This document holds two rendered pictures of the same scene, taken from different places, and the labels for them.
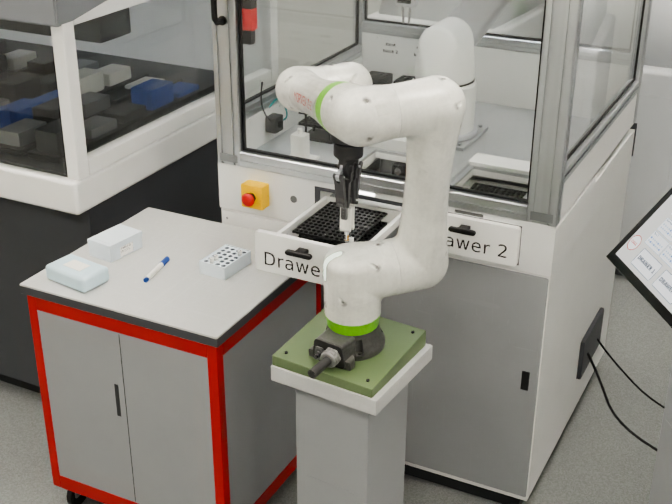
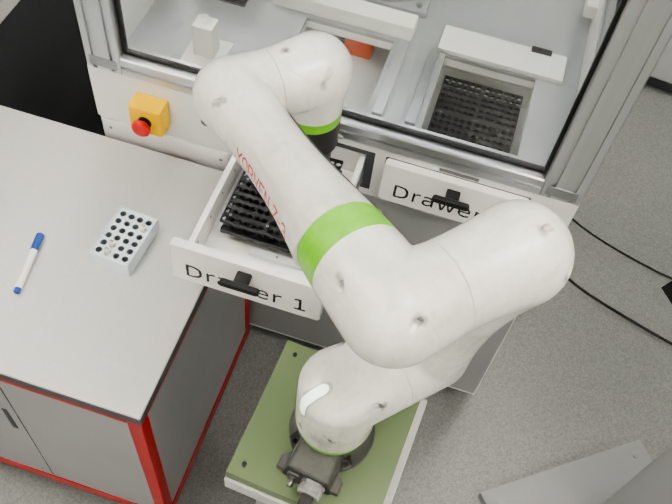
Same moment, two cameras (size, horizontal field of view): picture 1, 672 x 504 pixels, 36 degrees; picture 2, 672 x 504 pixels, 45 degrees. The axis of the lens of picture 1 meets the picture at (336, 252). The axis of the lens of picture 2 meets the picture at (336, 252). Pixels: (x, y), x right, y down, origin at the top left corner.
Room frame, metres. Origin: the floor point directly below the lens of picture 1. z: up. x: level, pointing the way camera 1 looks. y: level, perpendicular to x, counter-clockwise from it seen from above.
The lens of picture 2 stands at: (1.59, 0.15, 2.13)
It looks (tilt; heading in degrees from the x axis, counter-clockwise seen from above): 56 degrees down; 344
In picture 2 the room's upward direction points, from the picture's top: 9 degrees clockwise
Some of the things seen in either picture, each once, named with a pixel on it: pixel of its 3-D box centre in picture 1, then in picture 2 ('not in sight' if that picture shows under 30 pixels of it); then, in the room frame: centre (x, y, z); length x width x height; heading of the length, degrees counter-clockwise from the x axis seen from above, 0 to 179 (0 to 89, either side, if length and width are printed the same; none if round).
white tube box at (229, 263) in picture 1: (225, 261); (125, 240); (2.55, 0.30, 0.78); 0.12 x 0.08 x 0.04; 150
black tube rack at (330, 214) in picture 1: (340, 232); (283, 199); (2.56, -0.01, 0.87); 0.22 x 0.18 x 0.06; 154
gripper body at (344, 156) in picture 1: (348, 159); not in sight; (2.44, -0.03, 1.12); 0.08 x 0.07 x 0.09; 154
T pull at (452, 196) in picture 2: (463, 229); (451, 198); (2.50, -0.34, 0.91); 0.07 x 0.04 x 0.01; 64
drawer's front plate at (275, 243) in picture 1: (305, 259); (247, 279); (2.38, 0.08, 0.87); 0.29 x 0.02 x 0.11; 64
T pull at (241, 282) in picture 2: (300, 252); (241, 281); (2.35, 0.09, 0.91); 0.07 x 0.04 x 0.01; 64
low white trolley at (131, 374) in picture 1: (186, 380); (89, 332); (2.58, 0.44, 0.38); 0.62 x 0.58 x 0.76; 64
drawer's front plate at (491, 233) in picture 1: (466, 236); (451, 198); (2.52, -0.35, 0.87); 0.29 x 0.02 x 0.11; 64
